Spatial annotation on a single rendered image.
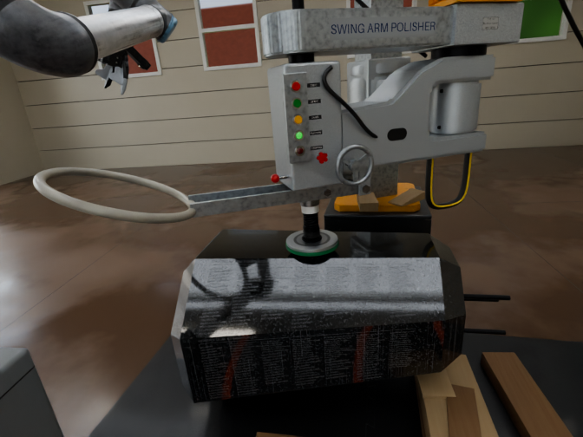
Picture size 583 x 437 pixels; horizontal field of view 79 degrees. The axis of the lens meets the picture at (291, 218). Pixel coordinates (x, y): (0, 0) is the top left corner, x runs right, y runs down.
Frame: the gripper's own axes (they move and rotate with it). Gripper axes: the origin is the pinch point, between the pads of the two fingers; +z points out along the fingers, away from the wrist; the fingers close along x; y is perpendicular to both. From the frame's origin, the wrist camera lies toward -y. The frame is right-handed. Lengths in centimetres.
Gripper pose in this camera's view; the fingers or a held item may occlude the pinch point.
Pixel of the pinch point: (114, 92)
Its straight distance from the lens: 149.4
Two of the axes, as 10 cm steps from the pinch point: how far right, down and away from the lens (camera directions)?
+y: -6.4, -0.2, -7.7
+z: -3.0, 9.3, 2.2
